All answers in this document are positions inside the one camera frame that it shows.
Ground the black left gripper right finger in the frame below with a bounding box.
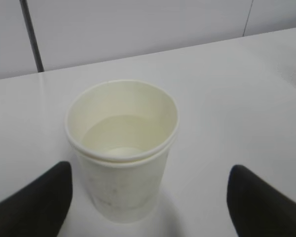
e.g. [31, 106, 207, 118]
[226, 164, 296, 237]

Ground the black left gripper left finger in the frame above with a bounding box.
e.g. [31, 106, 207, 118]
[0, 161, 73, 237]

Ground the white paper cup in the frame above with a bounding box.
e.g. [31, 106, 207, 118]
[65, 80, 179, 223]

